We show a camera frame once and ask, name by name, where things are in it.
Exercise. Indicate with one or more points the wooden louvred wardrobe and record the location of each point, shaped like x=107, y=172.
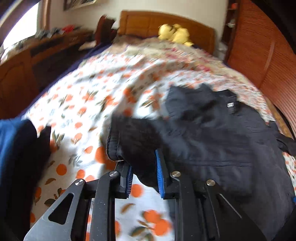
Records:
x=261, y=53

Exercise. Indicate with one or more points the wooden chair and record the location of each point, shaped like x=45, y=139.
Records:
x=104, y=33

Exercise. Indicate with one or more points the pink floral quilt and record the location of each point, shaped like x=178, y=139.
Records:
x=157, y=49

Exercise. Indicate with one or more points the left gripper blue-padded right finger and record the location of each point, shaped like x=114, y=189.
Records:
x=203, y=210

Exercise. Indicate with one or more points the gold bed runner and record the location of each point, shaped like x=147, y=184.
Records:
x=280, y=119

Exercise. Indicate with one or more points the black jacket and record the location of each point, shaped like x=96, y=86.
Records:
x=211, y=135

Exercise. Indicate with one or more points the window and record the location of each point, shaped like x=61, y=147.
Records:
x=24, y=28

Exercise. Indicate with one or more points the orange-print bed sheet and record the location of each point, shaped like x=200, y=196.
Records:
x=78, y=107

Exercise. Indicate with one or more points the folded blue garment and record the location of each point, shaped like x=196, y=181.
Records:
x=24, y=153

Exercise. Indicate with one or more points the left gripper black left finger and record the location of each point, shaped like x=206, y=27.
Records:
x=86, y=210

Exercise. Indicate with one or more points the long wooden desk cabinet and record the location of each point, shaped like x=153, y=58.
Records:
x=34, y=67

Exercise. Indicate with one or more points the yellow plush toy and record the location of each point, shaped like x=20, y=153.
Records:
x=175, y=33

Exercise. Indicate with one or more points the red item on desk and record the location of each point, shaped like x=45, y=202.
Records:
x=68, y=28

